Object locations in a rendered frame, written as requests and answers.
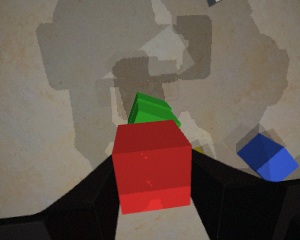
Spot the blue cube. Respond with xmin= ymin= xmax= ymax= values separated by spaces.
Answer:
xmin=237 ymin=133 xmax=300 ymax=181

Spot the green block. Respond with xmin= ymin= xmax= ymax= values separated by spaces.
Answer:
xmin=130 ymin=101 xmax=181 ymax=128
xmin=128 ymin=92 xmax=172 ymax=124

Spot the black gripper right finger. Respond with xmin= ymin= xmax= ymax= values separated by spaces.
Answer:
xmin=191 ymin=149 xmax=300 ymax=240

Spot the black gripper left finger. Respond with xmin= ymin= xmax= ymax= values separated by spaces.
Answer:
xmin=0 ymin=154 xmax=120 ymax=240

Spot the yellow block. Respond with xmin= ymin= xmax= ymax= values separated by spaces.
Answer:
xmin=194 ymin=147 xmax=204 ymax=154

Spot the red block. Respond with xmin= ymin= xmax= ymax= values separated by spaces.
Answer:
xmin=112 ymin=120 xmax=192 ymax=215

